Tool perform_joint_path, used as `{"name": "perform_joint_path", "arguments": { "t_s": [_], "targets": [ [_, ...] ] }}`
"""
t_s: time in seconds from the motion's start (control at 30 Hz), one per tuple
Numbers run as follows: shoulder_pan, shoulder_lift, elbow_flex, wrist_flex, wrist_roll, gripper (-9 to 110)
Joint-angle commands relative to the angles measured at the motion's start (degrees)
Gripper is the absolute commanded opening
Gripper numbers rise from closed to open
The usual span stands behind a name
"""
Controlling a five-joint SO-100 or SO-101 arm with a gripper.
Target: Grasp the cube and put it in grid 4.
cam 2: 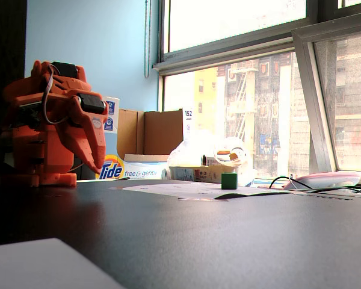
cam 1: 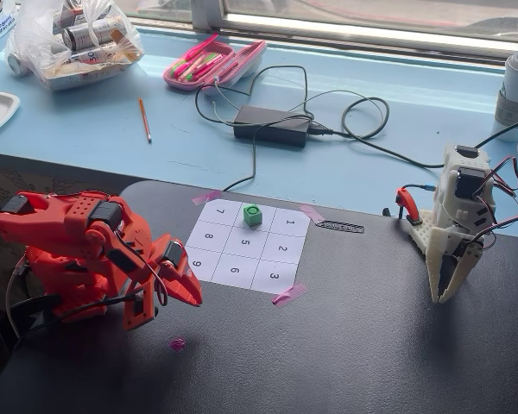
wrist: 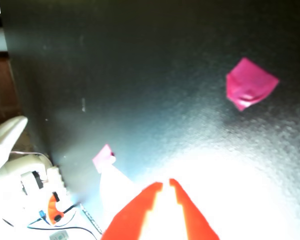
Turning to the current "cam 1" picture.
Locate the small magenta crumpled scrap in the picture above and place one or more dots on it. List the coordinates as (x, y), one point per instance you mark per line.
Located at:
(178, 344)

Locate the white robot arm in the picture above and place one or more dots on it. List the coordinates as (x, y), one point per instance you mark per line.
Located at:
(451, 181)

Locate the pink pen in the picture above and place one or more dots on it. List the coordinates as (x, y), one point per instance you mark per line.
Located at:
(203, 46)

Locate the numbered grid paper sheet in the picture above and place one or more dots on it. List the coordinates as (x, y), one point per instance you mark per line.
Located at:
(241, 254)

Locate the grey window frame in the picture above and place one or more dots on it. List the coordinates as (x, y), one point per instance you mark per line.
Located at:
(328, 25)

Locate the magenta marker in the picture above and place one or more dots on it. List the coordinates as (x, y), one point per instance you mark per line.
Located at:
(211, 64)

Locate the orange hook-shaped clip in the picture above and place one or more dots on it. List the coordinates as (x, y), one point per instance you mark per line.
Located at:
(408, 202)

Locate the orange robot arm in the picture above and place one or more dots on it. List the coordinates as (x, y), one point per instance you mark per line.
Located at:
(69, 215)

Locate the clear plastic bag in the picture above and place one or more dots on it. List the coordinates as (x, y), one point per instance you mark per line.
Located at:
(39, 43)

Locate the pink tape strip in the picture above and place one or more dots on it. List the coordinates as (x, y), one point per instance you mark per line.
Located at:
(290, 294)
(311, 214)
(206, 197)

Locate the printed drink can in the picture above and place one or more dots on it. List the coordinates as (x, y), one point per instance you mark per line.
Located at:
(69, 15)
(90, 34)
(18, 64)

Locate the dark floral patterned fabric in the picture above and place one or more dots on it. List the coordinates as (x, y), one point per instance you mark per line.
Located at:
(17, 181)

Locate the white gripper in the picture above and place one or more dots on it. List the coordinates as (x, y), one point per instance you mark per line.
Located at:
(451, 254)

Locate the black power adapter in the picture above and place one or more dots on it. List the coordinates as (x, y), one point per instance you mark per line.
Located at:
(272, 125)

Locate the paper coffee cup with sleeve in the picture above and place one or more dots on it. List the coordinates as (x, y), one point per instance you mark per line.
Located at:
(516, 99)

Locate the green cube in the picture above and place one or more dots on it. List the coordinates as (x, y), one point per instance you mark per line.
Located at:
(252, 215)

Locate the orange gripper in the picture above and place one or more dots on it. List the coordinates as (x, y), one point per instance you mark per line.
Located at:
(182, 276)

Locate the peach coloured pencil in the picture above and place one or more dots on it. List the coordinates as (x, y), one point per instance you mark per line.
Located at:
(198, 67)

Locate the white printed food tray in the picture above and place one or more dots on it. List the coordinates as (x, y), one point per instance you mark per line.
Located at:
(90, 77)

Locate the wrist camera on orange mount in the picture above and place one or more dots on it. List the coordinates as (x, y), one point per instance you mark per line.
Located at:
(138, 306)

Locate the orange pencil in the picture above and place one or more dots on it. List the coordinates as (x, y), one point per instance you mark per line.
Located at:
(144, 118)

